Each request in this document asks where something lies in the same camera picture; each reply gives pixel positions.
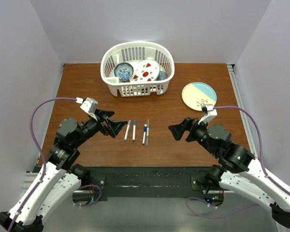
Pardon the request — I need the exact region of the grey green pen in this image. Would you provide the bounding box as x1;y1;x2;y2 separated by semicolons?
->
146;119;149;146

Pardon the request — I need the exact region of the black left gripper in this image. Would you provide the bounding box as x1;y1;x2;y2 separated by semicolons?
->
72;108;127;147

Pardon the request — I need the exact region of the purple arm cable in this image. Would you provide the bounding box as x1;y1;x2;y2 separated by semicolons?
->
7;97;102;232
185;105;290;219

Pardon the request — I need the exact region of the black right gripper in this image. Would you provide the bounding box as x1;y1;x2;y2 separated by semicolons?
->
168;116;218;157

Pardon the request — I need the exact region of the white pen with teal tip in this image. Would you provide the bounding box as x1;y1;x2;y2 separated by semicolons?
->
132;120;137;142

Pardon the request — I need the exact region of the white pen with dark-blue tip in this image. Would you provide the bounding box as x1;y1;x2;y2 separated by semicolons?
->
142;124;147;145

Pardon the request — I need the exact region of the blue patterned bowl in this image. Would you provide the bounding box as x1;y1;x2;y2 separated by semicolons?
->
114;62;134;81

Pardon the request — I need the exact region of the cream and blue plate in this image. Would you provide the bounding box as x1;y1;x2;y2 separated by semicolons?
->
181;82;218;111

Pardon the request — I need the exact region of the white pen with blue end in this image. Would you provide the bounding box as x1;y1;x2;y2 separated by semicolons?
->
124;120;131;141

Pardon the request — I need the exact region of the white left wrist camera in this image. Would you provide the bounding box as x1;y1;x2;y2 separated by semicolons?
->
76;97;98;121

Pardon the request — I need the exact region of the white plastic dish basket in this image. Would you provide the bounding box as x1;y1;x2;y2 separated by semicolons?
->
100;41;175;97

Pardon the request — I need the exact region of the aluminium frame rail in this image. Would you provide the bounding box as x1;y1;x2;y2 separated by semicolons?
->
227;65;259;160

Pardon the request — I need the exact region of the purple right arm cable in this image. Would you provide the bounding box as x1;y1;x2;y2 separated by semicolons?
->
185;105;290;219

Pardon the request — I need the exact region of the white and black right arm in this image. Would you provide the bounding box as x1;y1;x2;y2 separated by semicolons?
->
168;117;290;229

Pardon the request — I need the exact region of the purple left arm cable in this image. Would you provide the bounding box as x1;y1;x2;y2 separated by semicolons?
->
7;97;102;232

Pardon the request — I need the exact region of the watermelon pattern plate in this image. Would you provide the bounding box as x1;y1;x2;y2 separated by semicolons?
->
130;59;160;83

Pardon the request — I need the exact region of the grey cup in basket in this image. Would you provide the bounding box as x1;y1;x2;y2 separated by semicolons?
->
157;71;168;81

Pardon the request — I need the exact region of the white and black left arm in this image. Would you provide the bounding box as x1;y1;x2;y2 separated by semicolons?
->
0;109;127;232

